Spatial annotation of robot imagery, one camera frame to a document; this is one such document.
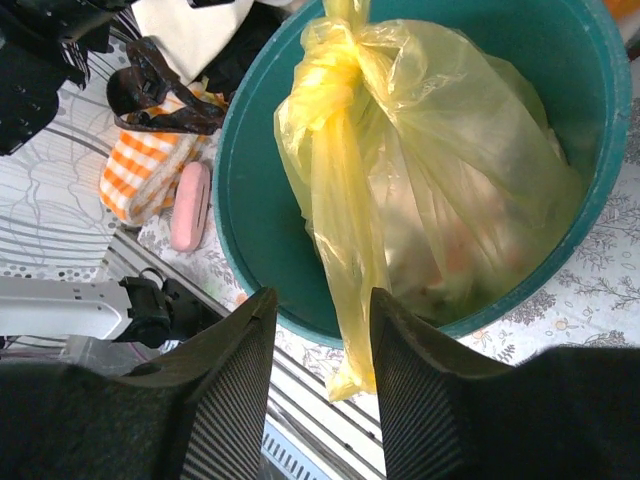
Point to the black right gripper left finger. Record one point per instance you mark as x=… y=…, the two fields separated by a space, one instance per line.
x=196 y=412

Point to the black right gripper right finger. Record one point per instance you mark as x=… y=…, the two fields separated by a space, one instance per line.
x=448 y=412

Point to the black cloth garment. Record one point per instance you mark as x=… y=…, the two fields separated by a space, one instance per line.
x=226 y=71

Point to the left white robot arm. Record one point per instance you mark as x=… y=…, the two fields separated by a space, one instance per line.
x=40 y=51

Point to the orange checkered cloth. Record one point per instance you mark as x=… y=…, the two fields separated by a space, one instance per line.
x=143 y=170

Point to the yellow plastic trash bag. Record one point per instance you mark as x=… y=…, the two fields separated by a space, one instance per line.
x=421 y=165

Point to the cream canvas tote bag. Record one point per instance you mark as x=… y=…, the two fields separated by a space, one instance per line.
x=189 y=38

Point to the teal plastic trash bin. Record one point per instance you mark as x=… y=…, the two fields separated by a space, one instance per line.
x=572 y=51

